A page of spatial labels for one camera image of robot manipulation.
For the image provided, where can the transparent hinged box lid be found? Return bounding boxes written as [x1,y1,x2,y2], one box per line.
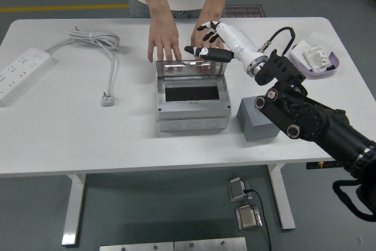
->
[155,59,229,83]

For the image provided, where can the yellow floor tape line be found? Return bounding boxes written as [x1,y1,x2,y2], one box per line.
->
[0,4,129,13]

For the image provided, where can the dark floor sign mat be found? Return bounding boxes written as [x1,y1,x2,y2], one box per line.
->
[224,4,267,18]

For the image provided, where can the grey cube battery holder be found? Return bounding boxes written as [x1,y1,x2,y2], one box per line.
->
[237,95,280,142]

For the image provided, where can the person's left hand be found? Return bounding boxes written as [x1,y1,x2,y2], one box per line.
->
[190,15,226,74]

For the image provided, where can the white power strip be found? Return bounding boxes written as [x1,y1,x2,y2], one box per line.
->
[0,46,56,108]

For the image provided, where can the clear plastic bag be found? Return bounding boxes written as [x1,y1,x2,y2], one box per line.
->
[307,31,334,55]

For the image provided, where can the black pedal cable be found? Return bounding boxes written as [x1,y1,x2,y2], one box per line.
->
[243,188,273,251]

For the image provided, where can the black table control panel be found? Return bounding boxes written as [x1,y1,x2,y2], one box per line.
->
[305,161,341,170]

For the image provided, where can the white flat card box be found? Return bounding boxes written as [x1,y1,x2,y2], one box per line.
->
[290,40,312,65]

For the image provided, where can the white table leg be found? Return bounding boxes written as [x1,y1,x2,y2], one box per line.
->
[267,163,297,230]
[61,173,88,247]

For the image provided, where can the white power plug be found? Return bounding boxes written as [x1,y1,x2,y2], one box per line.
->
[100,91,116,108]

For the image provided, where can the person's right hand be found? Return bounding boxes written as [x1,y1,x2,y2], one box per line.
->
[146,17,184,73]

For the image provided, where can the purple shallow tray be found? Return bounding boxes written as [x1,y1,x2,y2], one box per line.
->
[289,43,341,80]

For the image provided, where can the white power cable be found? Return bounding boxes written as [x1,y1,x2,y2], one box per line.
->
[45,24,121,95]

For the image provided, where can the white socket panel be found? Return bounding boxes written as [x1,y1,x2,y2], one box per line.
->
[302,44,329,73]

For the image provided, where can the grey metal plate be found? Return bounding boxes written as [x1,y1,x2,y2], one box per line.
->
[173,236,247,251]
[99,241,174,251]

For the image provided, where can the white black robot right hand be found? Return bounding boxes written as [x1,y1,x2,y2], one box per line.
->
[184,20,264,69]

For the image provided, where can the metal foot pedal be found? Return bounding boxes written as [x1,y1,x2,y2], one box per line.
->
[227,176,252,203]
[235,205,264,232]

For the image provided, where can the grey plastic junction box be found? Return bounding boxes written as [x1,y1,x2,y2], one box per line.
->
[155,77,232,133]

